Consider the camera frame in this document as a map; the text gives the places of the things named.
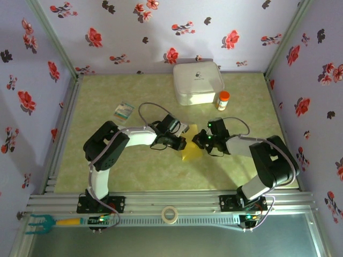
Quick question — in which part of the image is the aluminium frame post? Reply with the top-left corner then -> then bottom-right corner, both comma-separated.
264,0 -> 314,80
26,0 -> 81,81

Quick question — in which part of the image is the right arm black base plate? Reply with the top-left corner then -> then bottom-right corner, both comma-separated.
219,194 -> 268,212

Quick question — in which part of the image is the orange-capped pill bottle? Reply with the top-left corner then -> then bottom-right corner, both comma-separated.
215,90 -> 230,112

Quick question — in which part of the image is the slotted grey cable duct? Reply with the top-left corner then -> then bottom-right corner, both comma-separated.
87,215 -> 242,228

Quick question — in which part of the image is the yellow paper sheet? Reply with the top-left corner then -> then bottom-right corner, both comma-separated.
180,123 -> 205,161

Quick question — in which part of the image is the aluminium mounting rail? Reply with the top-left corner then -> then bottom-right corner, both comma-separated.
25,190 -> 318,216

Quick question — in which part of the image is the roll of masking tape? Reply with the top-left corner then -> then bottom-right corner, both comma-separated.
161,206 -> 179,225

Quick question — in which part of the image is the aluminium side rail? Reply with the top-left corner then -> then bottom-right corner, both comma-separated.
264,71 -> 305,192
40,74 -> 84,194

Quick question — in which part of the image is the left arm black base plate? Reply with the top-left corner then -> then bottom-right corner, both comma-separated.
77,195 -> 126,214

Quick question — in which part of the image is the teal rake with yellow handle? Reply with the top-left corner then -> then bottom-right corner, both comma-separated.
25,214 -> 83,236

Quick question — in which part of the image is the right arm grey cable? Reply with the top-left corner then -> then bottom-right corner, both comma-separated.
221,116 -> 300,233

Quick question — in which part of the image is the white zipped case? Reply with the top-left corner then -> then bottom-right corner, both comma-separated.
173,61 -> 225,107

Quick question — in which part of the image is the small printed sachet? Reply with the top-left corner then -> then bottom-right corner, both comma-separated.
113,101 -> 136,123

